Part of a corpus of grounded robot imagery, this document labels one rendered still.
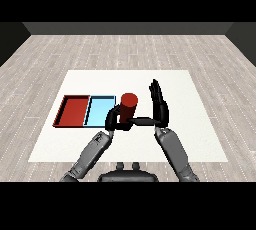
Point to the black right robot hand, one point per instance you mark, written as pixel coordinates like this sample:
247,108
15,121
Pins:
160,107

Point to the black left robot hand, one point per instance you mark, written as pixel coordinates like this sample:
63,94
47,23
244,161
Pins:
111,119

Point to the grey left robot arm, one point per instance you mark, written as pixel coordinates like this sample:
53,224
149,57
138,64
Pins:
90,154

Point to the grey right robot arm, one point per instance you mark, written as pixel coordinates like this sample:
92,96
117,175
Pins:
175,150

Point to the light blue shallow open box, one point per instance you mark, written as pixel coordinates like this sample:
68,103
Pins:
100,111

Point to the red can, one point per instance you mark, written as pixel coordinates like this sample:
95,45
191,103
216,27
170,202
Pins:
128,107

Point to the red shallow open box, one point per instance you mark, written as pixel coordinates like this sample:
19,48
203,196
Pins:
71,111

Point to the dark grey robot body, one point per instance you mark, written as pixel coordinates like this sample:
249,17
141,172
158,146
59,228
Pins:
128,175

